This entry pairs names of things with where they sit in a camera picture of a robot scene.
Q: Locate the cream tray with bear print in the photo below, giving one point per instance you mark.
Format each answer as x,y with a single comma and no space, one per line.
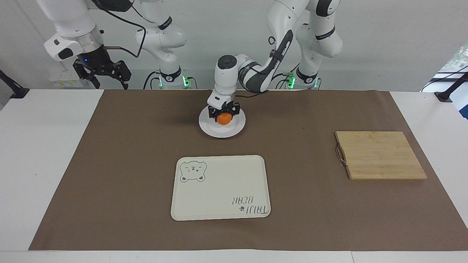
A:
219,188

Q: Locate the white round plate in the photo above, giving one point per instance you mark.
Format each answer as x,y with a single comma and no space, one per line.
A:
223,130

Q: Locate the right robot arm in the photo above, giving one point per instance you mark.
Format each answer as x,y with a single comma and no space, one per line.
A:
69,18

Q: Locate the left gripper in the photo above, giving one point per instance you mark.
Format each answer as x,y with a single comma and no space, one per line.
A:
223,107

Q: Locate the black stand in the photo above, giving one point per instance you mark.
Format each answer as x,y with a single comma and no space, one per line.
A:
451,89
14,89

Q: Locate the bamboo cutting board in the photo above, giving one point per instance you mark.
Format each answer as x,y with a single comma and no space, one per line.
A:
380,155

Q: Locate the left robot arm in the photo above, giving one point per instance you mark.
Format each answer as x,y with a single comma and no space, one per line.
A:
285,22

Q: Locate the orange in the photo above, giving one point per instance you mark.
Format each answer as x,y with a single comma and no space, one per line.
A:
225,119

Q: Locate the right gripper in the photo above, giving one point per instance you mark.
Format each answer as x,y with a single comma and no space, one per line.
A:
95,58

